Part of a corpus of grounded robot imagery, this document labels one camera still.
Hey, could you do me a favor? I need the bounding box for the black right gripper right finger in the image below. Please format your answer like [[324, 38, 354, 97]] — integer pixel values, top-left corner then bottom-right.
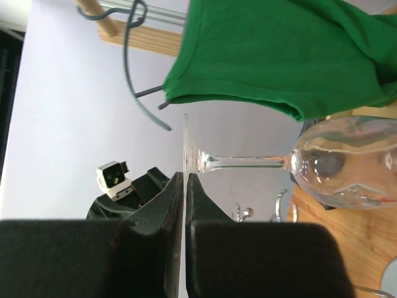
[[185, 174, 354, 297]]

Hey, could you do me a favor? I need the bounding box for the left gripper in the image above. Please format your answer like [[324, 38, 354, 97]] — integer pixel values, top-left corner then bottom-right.
[[86, 167, 170, 220]]

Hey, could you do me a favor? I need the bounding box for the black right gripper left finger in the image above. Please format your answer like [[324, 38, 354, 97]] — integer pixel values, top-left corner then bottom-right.
[[1, 172, 184, 297]]

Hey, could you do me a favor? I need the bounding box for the clear wine glass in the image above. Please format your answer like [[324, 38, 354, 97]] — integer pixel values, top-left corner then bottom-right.
[[184, 115, 396, 209]]

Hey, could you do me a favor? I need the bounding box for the chrome wine glass rack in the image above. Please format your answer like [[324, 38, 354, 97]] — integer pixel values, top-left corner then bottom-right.
[[230, 189, 288, 223]]

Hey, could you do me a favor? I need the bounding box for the wooden clothes rack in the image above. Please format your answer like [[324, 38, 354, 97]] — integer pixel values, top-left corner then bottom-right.
[[76, 1, 181, 56]]

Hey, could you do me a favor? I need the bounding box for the grey clothes hanger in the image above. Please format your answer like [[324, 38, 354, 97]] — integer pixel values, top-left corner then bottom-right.
[[76, 0, 174, 132]]

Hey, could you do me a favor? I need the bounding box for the green garment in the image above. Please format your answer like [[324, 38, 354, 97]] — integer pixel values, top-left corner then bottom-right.
[[163, 1, 396, 121]]

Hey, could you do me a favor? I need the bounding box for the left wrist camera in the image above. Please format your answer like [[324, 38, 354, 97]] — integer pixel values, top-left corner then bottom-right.
[[96, 161, 133, 202]]

